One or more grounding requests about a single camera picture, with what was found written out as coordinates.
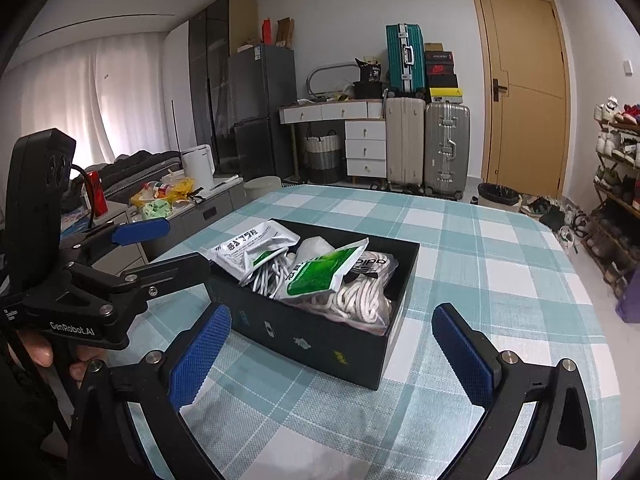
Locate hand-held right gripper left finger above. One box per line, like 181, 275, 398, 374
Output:
70, 301, 233, 480

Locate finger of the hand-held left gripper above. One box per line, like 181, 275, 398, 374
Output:
60, 217, 171, 266
117, 252, 211, 303

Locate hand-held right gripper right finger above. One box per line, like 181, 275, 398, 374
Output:
431, 302, 598, 480

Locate green and white pouch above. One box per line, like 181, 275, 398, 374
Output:
200, 223, 302, 288
274, 240, 370, 306

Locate white cable bundle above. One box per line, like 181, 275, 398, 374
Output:
247, 250, 301, 296

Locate black cardboard box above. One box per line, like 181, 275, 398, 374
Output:
205, 218, 420, 391

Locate cream rope coil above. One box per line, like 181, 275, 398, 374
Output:
300, 280, 395, 336

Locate white bubble wrap roll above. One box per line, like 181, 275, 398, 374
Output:
295, 236, 336, 263

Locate person's left forearm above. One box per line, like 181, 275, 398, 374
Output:
0, 330, 76, 480

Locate person's left hand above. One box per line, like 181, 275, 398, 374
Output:
20, 334, 108, 385

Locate green plastic bag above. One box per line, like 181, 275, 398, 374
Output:
142, 199, 173, 220

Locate grey low cabinet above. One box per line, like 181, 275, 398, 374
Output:
62, 175, 246, 281

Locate red can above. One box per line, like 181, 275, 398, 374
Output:
86, 171, 108, 218

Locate yellow snack bag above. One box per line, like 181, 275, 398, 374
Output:
170, 176, 196, 201

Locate teal checkered tablecloth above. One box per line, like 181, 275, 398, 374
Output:
107, 184, 613, 480

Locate white air purifier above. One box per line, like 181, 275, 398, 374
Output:
181, 144, 215, 192

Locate white curtain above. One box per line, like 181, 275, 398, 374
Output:
0, 30, 173, 181

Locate white round bin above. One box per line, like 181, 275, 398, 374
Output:
243, 176, 283, 206

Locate bin with black liner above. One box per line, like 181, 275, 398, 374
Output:
477, 182, 523, 216

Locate shoes on floor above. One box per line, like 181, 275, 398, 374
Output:
520, 195, 591, 251

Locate dark glass wardrobe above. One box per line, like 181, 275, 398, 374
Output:
189, 0, 258, 171

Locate grey refrigerator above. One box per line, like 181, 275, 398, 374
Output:
227, 44, 298, 181

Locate purple container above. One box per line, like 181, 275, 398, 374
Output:
616, 270, 640, 323

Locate woven laundry basket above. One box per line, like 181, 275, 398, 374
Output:
305, 130, 346, 185

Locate silver suitcase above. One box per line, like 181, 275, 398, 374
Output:
424, 101, 472, 198

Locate beige suitcase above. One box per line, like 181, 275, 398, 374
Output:
385, 96, 427, 193

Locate shoe rack with shoes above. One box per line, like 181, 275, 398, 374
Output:
582, 97, 640, 301

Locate white desk with drawers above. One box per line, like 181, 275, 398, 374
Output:
279, 100, 388, 181

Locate brown cardboard box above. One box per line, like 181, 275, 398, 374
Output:
276, 16, 296, 50

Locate wooden door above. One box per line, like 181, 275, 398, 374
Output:
470, 0, 573, 201

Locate black paper bag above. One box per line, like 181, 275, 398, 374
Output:
352, 57, 386, 101

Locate stack of shoe boxes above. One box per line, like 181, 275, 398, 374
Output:
424, 42, 460, 106

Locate teal suitcase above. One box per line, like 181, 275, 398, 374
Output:
385, 23, 427, 98

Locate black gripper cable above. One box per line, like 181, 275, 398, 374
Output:
70, 162, 97, 233

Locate bent metal tube frame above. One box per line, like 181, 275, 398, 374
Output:
306, 62, 361, 101

